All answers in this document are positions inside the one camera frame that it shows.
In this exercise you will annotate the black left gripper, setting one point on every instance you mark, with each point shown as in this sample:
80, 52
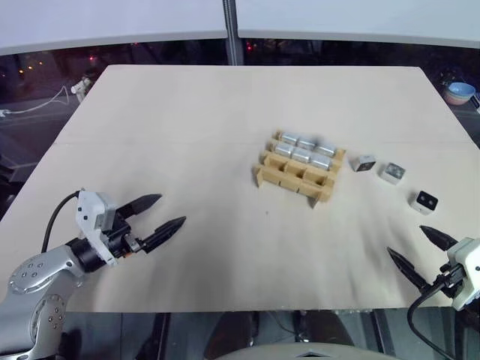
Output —
119, 240

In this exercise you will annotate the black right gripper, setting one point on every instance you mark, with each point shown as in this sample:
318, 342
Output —
450, 281

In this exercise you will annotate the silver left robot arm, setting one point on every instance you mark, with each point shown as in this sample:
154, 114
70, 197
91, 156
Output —
33, 273

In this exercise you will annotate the wooden grid tray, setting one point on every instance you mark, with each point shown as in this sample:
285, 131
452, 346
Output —
292, 180

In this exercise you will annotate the white handheld device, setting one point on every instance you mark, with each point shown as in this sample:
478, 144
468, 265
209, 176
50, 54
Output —
81, 87

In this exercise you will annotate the light grey rounded shape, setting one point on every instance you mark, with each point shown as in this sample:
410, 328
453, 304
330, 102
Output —
307, 350

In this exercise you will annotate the pink bowl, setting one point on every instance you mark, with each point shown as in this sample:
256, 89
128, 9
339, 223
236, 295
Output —
455, 100

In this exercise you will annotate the blue bowl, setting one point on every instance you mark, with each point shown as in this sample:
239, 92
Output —
462, 89

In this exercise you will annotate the grey metal pole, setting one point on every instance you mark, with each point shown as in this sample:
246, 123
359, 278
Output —
231, 33

